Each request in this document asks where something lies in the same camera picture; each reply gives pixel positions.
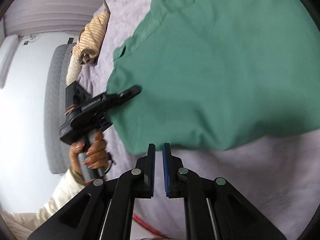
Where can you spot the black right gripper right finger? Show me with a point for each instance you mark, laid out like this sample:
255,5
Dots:
181,182

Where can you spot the person's left hand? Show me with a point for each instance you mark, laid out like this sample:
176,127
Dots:
96,155

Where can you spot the striped beige folded garment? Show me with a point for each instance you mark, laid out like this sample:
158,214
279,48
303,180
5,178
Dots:
91,38

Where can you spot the cream knitted cloth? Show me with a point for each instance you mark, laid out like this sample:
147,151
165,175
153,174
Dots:
73,70

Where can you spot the green garment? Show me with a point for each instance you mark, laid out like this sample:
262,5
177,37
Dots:
217,74

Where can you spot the grey quilted mattress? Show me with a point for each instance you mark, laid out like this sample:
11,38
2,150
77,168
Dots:
54,110

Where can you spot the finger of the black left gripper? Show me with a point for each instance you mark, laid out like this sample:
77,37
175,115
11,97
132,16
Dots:
125,96

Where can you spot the cream left sleeve forearm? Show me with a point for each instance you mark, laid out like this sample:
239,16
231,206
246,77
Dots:
22,225

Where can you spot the lilac fleece bed blanket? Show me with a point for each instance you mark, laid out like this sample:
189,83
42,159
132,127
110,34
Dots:
279,176

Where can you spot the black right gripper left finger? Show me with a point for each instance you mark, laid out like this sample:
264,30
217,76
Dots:
133,184

